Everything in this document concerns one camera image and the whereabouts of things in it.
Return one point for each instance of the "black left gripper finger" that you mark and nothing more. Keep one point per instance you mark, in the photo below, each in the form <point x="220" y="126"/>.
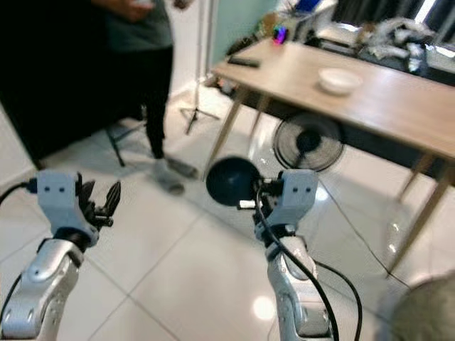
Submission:
<point x="87" y="197"/>
<point x="113" y="199"/>

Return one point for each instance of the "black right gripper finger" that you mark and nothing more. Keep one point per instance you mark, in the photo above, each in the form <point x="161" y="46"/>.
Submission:
<point x="249" y="205"/>

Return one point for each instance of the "black round bowl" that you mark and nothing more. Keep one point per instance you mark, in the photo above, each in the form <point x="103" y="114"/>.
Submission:
<point x="231" y="181"/>

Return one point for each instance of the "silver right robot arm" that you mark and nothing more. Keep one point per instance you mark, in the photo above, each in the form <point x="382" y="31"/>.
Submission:
<point x="295" y="298"/>

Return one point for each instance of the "black stand leg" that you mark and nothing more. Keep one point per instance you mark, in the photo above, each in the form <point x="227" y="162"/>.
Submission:
<point x="116" y="148"/>

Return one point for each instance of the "black floor fan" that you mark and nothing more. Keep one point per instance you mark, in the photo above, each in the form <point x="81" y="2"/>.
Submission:
<point x="308" y="141"/>

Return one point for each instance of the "black tripod stand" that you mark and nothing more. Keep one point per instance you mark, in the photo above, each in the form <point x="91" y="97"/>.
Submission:
<point x="195" y="108"/>

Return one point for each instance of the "person in dark clothes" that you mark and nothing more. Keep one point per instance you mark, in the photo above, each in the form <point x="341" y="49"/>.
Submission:
<point x="156" y="78"/>

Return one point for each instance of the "black cloth backdrop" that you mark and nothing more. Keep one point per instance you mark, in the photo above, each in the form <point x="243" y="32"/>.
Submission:
<point x="57" y="71"/>

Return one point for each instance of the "black remote control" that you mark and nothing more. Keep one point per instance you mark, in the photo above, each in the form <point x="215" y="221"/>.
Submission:
<point x="243" y="62"/>

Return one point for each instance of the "white shallow bowl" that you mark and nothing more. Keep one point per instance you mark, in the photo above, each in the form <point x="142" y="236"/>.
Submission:
<point x="340" y="80"/>

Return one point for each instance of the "wooden dining table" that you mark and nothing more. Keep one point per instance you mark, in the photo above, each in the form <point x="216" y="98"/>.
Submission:
<point x="398" y="106"/>

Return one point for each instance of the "small colourful glowing gadget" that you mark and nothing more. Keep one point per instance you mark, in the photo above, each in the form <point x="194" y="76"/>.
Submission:
<point x="279" y="34"/>

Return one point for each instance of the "grey blurred rounded object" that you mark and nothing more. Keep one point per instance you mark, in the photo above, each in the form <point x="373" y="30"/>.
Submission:
<point x="423" y="316"/>

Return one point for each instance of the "blue bag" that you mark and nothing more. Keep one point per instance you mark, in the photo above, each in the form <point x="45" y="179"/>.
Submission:
<point x="309" y="6"/>

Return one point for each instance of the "grey white equipment heap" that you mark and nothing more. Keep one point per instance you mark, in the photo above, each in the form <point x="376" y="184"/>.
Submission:
<point x="398" y="35"/>

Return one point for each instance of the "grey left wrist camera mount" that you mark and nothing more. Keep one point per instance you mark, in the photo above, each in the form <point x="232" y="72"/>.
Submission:
<point x="58" y="202"/>

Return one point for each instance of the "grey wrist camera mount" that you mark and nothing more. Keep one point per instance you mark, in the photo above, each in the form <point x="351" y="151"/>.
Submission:
<point x="300" y="195"/>
<point x="58" y="202"/>

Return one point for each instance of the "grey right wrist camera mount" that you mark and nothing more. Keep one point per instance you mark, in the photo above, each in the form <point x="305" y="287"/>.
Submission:
<point x="300" y="195"/>

